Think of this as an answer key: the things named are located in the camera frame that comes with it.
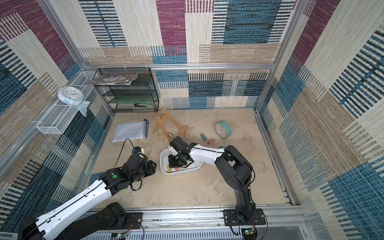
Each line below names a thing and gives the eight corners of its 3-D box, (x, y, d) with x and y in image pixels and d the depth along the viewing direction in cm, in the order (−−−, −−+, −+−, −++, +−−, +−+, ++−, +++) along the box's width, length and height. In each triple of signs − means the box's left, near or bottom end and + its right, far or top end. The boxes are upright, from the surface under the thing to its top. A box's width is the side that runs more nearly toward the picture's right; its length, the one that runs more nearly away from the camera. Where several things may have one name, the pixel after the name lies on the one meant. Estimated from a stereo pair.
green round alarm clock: (213, 132, 108) (215, 121, 100) (218, 127, 111) (220, 117, 102) (225, 141, 103) (228, 131, 95) (230, 136, 106) (233, 126, 97)
